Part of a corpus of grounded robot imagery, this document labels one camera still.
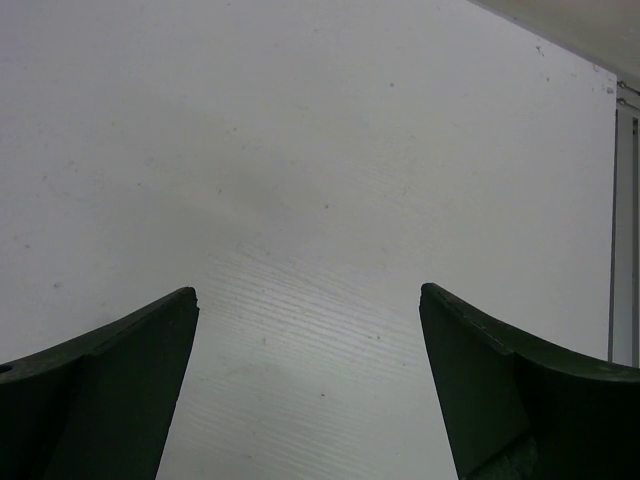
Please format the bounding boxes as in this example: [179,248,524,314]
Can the aluminium rail right side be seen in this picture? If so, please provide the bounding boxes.
[608,79,639,368]

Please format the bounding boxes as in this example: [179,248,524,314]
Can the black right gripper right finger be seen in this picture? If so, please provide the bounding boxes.
[419,283,639,479]

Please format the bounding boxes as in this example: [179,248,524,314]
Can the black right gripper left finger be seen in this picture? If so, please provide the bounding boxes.
[1,287,199,479]

